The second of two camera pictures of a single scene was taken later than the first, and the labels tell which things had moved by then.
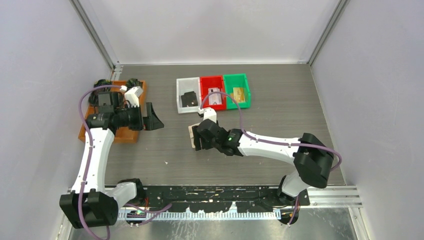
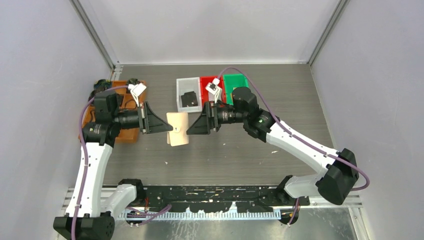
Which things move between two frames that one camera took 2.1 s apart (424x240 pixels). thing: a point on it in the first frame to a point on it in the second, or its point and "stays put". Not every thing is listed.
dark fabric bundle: (133, 82) stays put
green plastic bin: (238, 80) stays put
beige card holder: (192, 134) to (179, 122)
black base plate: (217, 199) stays put
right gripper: (197, 136) to (208, 118)
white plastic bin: (188, 85) stays put
